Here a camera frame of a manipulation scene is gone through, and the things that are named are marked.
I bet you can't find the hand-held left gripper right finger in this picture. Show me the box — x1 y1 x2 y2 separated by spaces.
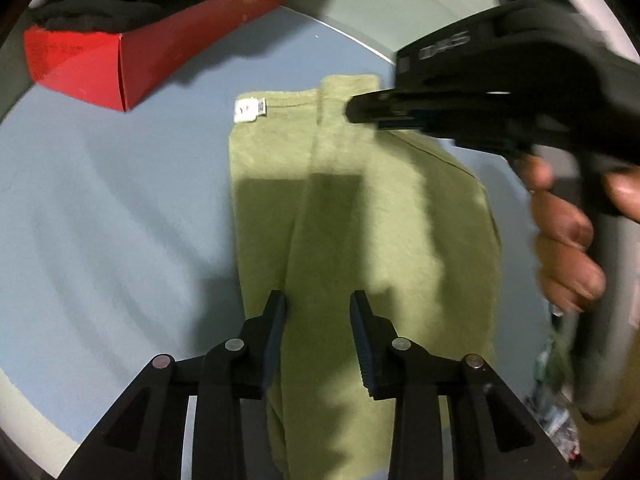
350 290 576 480

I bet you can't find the green shirt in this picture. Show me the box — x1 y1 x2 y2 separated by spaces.
227 74 503 480

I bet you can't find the blue mat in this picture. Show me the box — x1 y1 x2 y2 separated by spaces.
0 7 551 480

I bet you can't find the person's right hand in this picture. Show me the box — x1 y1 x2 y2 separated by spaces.
515 155 640 313

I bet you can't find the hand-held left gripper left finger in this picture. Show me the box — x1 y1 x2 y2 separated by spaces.
57 290 288 480

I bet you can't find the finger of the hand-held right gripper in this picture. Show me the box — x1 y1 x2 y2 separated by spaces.
344 88 501 122
375 109 531 147

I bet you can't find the red cardboard box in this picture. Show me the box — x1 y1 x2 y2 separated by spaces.
22 0 301 113

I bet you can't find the crumpled plastic packaging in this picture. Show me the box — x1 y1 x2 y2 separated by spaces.
530 305 586 466

